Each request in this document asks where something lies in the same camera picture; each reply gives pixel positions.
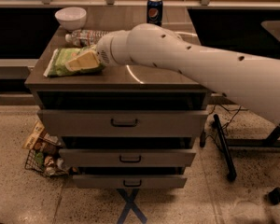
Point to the white bowl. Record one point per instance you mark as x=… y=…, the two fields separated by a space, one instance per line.
x=71 y=18

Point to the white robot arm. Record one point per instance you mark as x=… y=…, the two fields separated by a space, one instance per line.
x=248 y=80

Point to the grey drawer cabinet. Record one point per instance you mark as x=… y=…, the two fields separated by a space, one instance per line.
x=127 y=88

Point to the green jalapeno chip bag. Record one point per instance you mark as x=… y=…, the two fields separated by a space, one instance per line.
x=56 y=67

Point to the clear plastic water bottle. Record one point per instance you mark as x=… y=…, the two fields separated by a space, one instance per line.
x=84 y=38

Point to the black metal stand leg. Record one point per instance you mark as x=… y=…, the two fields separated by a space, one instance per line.
x=232 y=172

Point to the middle grey drawer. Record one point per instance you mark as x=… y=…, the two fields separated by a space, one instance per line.
x=127 y=157

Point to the top grey drawer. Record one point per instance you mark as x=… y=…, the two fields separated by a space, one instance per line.
x=119 y=123

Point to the blue tape cross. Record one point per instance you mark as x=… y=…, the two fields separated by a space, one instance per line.
x=130 y=205

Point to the bottom grey drawer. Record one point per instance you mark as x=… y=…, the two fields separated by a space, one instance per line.
x=129 y=181

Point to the blue pepsi can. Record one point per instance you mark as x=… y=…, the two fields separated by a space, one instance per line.
x=154 y=11

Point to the wire basket with snacks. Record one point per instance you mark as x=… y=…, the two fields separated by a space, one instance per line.
x=43 y=155

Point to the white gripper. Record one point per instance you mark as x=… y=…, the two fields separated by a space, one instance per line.
x=103 y=51

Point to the grey drawer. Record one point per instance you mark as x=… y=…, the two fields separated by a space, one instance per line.
x=129 y=181
x=127 y=157
x=119 y=123

